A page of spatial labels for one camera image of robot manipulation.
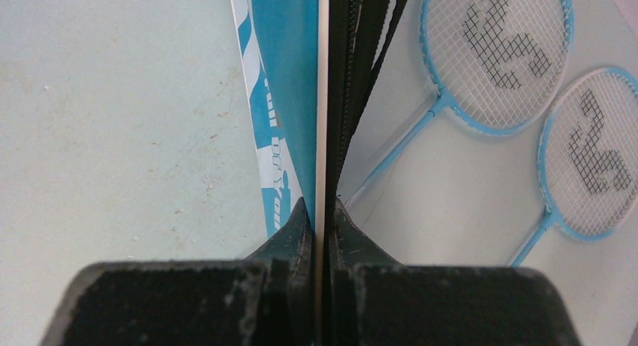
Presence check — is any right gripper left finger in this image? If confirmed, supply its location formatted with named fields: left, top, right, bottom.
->
left=41, top=199, right=314, bottom=345

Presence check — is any blue badminton racket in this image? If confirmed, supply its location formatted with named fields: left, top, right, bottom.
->
left=509, top=67, right=637, bottom=267
left=346, top=0, right=574, bottom=206

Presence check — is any blue racket cover bag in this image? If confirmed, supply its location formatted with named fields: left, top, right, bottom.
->
left=230, top=0, right=408, bottom=345

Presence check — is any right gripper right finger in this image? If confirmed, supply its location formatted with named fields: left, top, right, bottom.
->
left=326, top=199, right=581, bottom=345

